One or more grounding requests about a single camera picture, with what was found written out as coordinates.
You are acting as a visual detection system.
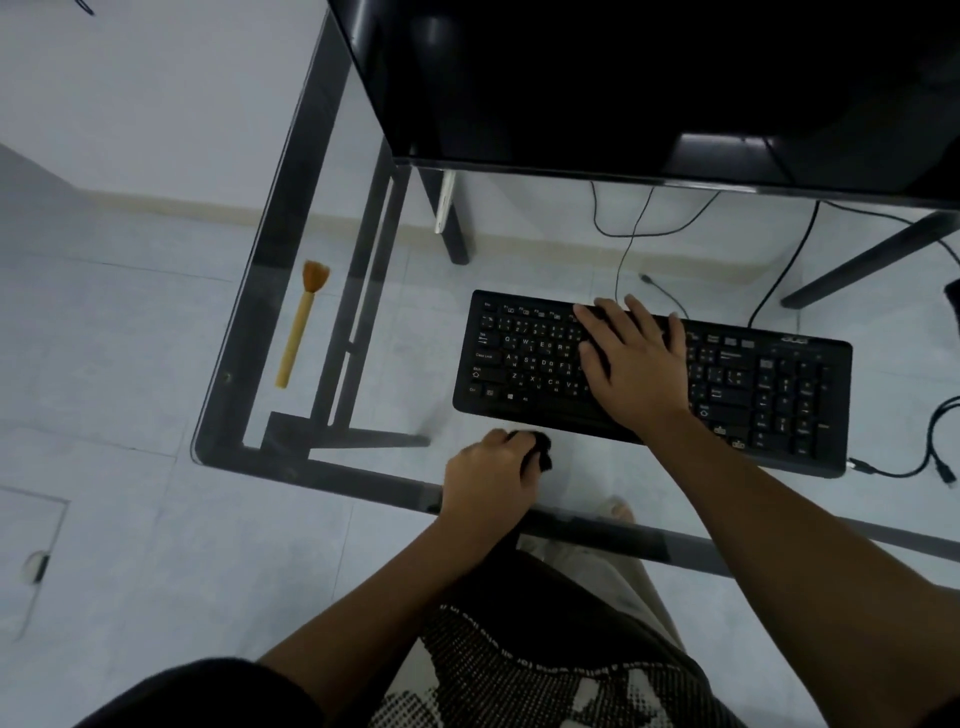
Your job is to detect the black computer monitor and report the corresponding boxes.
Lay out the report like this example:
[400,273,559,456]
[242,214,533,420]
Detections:
[327,0,960,210]

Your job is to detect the beige trousers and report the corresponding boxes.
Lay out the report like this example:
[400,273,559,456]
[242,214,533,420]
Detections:
[517,534,685,648]

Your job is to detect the black cable with usb plugs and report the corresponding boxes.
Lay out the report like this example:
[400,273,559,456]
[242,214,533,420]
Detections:
[847,396,960,486]

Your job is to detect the small black handheld object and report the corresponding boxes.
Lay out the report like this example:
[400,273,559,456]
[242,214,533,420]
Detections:
[519,431,555,476]

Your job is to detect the thin black looping cable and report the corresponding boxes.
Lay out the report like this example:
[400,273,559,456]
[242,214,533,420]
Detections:
[590,180,723,240]

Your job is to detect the person's right forearm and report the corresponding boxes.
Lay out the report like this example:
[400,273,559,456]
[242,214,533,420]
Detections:
[645,412,960,728]

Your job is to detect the thin black hanging cable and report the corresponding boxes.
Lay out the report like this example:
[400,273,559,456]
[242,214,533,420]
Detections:
[613,186,656,305]

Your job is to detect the person's left hand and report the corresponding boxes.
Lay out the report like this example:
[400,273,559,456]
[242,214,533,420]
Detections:
[438,429,541,541]

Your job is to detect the thick black keyboard cable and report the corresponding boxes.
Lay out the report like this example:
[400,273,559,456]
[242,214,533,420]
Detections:
[747,201,821,330]

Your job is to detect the person's right hand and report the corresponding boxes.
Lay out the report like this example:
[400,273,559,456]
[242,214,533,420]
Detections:
[573,294,692,441]

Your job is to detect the person's left forearm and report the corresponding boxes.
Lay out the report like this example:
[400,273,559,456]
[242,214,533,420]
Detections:
[255,517,526,721]

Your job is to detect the black metal desk frame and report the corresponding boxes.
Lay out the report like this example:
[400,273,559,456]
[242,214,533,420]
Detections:
[191,0,960,579]

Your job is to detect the black printed shirt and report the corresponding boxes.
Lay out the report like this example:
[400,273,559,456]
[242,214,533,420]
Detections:
[75,546,751,728]

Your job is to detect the black computer keyboard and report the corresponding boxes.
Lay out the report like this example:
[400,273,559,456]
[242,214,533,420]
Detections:
[452,289,854,480]

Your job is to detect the long black cable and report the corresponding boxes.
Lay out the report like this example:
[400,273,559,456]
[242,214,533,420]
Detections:
[821,200,960,265]

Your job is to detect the wooden handle brush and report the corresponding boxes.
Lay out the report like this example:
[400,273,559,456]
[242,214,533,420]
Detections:
[274,259,332,390]

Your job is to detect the black cable with plug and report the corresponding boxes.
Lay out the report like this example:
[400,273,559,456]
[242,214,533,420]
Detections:
[639,273,690,321]

